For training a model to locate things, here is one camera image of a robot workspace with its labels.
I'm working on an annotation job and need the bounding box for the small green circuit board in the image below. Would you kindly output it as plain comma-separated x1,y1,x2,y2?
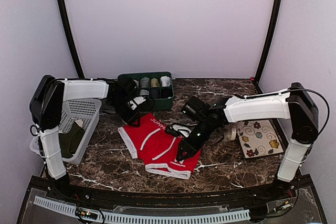
75,208,98,221

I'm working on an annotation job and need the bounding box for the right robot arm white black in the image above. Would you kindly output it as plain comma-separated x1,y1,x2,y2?
176,82,325,200

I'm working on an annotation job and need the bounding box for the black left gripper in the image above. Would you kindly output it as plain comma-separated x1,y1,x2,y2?
108,96,141,127

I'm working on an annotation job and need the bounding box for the green divided organizer tray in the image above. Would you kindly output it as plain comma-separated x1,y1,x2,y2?
117,71,174,111

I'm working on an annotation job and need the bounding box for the floral square tile coaster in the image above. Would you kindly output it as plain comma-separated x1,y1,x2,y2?
236,120,284,159

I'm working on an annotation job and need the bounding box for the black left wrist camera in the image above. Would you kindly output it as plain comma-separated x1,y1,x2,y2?
119,77,138,98

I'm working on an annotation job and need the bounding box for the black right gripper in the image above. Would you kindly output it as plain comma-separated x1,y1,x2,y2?
176,118,214,162

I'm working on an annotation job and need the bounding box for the grey slotted cable duct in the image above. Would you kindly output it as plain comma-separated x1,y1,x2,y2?
33,196,250,223

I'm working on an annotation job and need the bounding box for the black right frame post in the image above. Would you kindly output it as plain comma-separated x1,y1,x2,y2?
254,0,281,86

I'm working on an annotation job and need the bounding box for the black left frame post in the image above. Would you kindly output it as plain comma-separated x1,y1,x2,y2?
57,0,85,78

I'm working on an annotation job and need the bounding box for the red boxer briefs white trim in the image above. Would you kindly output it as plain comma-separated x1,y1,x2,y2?
118,113,200,179

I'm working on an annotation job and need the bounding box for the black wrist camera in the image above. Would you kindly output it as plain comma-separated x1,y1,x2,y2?
181,96,211,121
119,77,138,98

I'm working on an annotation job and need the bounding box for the black rolled underwear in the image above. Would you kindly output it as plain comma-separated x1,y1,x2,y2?
161,88,173,99

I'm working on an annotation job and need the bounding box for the light grey rolled underwear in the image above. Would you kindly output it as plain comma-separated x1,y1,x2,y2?
139,89,150,96

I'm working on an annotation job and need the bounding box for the navy rolled underwear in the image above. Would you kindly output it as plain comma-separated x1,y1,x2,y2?
150,89,160,100

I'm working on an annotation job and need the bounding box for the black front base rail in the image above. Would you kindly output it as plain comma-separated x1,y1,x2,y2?
17,175,327,223

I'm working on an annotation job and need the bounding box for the dark green garment in basket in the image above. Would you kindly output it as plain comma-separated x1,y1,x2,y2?
59,122,85,158

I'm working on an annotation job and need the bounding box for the dark grey rolled underwear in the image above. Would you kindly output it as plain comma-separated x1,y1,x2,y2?
140,77,150,88

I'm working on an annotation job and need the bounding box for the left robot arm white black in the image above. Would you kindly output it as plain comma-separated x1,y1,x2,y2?
29,75,146,180

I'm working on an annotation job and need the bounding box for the white rolled underwear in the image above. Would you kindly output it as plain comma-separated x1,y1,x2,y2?
160,76,171,87

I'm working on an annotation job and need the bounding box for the seashell coral ceramic mug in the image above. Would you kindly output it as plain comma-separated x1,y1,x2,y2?
224,125,237,142

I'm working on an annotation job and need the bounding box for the white perforated laundry basket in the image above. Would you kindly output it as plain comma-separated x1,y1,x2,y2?
37,99,102,165

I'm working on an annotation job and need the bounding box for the black frame post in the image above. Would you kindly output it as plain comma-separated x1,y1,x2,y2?
57,0,85,78
254,0,281,86

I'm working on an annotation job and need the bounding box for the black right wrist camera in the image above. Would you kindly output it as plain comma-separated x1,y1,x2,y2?
181,96,211,121

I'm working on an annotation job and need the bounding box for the olive rolled underwear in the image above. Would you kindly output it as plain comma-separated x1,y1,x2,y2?
150,78,160,88

